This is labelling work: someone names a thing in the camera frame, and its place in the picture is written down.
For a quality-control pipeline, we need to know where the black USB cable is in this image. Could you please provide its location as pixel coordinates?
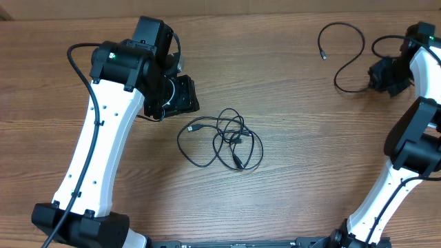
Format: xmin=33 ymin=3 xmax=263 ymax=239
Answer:
xmin=176 ymin=107 xmax=265 ymax=172

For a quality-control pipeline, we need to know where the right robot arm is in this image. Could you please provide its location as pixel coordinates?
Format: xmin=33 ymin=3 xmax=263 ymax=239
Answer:
xmin=313 ymin=22 xmax=440 ymax=247

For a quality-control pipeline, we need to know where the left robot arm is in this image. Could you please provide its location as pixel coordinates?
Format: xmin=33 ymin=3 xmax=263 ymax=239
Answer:
xmin=31 ymin=17 xmax=199 ymax=247

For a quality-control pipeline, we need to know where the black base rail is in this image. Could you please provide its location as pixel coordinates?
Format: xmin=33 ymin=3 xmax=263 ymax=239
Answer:
xmin=144 ymin=236 xmax=392 ymax=248

